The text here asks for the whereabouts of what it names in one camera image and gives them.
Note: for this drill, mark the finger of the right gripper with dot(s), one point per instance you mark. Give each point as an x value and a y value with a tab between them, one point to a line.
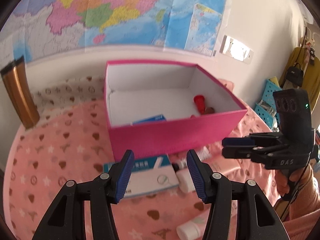
245	141
237	152

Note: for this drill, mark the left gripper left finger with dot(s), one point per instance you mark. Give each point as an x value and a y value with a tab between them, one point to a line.
65	217

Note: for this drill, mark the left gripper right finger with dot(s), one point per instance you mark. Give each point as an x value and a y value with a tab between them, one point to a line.
256	217

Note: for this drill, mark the red plastic goblet hook stand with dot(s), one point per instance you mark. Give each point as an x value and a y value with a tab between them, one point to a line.
201	106

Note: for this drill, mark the pink sleeve forearm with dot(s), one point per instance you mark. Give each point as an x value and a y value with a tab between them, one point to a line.
304	211

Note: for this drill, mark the person right hand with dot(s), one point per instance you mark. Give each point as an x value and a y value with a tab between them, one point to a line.
300	176

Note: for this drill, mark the white small bottle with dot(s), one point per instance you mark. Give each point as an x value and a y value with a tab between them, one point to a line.
185	181

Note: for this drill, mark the white tube near bottom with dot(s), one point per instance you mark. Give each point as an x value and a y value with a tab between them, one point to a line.
192	229

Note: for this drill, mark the teal plastic basket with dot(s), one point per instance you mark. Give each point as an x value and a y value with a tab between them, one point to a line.
266	108

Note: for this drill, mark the white blue medicine box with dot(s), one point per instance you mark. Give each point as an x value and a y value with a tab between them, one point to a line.
146	176

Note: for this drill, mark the yellow hanging garment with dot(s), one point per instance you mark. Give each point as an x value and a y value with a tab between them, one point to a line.
311	76

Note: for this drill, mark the blue box inside pink box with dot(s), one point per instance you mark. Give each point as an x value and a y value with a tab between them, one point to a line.
155	118

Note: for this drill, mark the black handbag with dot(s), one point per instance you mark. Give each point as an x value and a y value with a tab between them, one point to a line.
295	75

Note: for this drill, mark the pink patterned blanket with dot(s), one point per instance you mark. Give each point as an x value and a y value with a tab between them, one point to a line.
71	142

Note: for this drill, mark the pink cardboard box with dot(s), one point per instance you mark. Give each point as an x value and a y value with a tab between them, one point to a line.
138	89

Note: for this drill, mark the copper travel tumbler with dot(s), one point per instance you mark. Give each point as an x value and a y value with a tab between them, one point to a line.
15	81

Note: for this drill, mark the white wall socket middle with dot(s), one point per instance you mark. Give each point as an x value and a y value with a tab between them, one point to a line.
239	51

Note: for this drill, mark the white wall socket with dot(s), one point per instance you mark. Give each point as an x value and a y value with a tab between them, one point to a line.
239	51
226	45

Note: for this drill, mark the white wall socket left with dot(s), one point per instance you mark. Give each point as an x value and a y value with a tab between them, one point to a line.
226	45

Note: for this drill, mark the colourful wall map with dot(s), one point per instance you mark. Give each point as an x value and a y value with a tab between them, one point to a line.
39	28

